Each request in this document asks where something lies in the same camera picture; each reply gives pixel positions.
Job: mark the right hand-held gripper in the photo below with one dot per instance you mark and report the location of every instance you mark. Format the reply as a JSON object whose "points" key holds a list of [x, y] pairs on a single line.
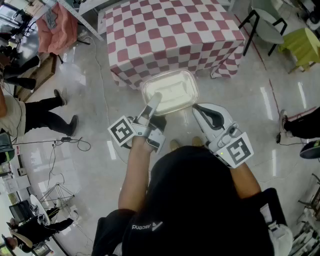
{"points": [[237, 150]]}

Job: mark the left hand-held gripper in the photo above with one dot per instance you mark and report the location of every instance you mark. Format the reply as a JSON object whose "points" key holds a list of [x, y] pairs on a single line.
{"points": [[121, 130]]}

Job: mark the clear plastic tray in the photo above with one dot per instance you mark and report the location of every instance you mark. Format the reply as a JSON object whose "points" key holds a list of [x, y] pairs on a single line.
{"points": [[175, 87]]}

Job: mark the person's right forearm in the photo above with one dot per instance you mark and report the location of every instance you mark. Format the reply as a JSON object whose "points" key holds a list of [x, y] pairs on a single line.
{"points": [[246, 182]]}

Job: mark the person's left forearm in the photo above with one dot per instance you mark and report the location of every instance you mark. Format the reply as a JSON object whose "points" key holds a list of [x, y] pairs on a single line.
{"points": [[135, 175]]}

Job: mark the person's right tan shoe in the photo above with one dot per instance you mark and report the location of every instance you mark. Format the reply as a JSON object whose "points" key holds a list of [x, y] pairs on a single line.
{"points": [[197, 141]]}

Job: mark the person's tan shoe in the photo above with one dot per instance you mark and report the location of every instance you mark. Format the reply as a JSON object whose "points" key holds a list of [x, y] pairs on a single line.
{"points": [[197, 141], [174, 145]]}

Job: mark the person's left tan shoe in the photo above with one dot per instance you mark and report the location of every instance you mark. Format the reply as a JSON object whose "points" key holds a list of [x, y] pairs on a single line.
{"points": [[174, 145]]}

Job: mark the black power adapter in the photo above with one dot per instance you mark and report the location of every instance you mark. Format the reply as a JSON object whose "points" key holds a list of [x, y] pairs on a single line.
{"points": [[278, 138], [66, 139]]}

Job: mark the red white checkered table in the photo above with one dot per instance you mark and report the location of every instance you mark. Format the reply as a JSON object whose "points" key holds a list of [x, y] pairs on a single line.
{"points": [[162, 37]]}

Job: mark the white chair with black legs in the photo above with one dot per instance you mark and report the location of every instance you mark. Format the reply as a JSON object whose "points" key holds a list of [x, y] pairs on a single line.
{"points": [[267, 27]]}

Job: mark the grey perforated metal beam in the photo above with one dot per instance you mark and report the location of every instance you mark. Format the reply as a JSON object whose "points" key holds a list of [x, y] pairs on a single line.
{"points": [[82, 18]]}

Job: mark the wooden crate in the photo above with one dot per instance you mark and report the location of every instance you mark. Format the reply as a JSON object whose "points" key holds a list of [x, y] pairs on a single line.
{"points": [[37, 77]]}

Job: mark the pink cloth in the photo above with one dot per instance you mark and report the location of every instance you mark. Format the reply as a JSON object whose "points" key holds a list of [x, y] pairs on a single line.
{"points": [[60, 32]]}

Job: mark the metal tripod stand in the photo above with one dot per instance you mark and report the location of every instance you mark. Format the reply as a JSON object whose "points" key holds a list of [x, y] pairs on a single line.
{"points": [[58, 197]]}

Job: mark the person's black shirt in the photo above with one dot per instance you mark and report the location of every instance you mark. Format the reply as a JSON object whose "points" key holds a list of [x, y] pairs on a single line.
{"points": [[140, 240]]}

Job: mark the white waist pack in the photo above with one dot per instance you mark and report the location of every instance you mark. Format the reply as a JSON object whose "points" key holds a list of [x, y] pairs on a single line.
{"points": [[280, 237]]}

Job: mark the small white round table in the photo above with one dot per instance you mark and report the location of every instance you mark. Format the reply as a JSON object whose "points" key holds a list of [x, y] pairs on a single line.
{"points": [[40, 207]]}

